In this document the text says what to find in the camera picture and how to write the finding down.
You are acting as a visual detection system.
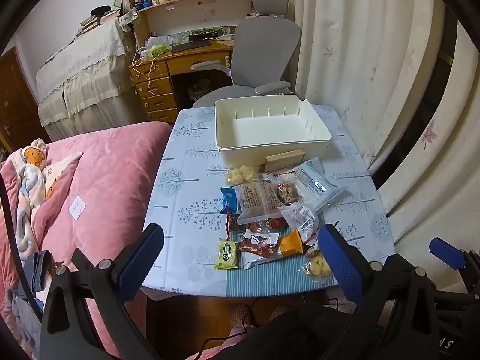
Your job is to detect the round rice cake bag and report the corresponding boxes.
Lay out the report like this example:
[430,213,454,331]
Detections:
[299,252,333,283]

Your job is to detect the orange snack packet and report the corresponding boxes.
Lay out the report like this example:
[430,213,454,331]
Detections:
[278,229,304,258]

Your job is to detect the white red printed packet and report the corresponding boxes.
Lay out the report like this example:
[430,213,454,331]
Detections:
[280,203,320,243]

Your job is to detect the white red snack packet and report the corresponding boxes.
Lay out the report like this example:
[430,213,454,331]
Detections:
[238,229,282,270]

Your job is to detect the green snack packet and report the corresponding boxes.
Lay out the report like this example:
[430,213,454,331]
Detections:
[214,239,239,270]

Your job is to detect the nut bar clear packet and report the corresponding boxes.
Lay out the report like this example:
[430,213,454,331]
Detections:
[270,169,313,206]

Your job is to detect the clear pack brown text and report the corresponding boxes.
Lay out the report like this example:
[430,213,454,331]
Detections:
[235,181,283,225]

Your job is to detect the blue snowflake candy wrapper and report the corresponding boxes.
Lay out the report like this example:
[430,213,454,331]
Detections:
[220,187,238,215]

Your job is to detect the tan wafer cracker pack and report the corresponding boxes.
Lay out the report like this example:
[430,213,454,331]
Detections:
[264,149,306,172]

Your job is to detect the clear bag pale puffs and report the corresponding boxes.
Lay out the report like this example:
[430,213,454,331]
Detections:
[226,165,258,186]

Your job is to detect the dark red snack packet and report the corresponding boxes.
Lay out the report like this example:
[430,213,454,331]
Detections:
[225,214,287,235]

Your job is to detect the pink quilt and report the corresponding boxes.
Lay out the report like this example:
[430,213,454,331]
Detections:
[0,120,173,357]

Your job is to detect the tree pattern tablecloth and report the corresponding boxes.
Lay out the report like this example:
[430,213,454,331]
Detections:
[143,105,395,297]

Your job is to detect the cartoon print blanket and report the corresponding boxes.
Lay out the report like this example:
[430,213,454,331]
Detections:
[8,138,83,263]

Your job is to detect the brown wooden door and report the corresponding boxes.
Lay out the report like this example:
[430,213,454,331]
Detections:
[0,47,50,153]

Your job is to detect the white plastic storage bin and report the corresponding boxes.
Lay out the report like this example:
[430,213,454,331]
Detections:
[215,94,332,167]

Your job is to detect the lace covered cabinet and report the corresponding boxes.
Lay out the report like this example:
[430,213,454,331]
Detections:
[36,19,146,141]

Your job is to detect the wooden desk with drawers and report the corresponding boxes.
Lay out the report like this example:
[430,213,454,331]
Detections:
[129,41,233,125]

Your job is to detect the cream floral curtain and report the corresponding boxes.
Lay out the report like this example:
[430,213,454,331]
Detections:
[289,0,479,289]

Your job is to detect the green tissue box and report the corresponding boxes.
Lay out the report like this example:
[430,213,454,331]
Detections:
[149,45,168,58]

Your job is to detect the black keyboard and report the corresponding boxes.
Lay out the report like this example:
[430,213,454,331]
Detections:
[171,40,212,54]

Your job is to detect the grey office chair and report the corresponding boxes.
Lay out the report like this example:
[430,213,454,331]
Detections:
[190,0,301,108]

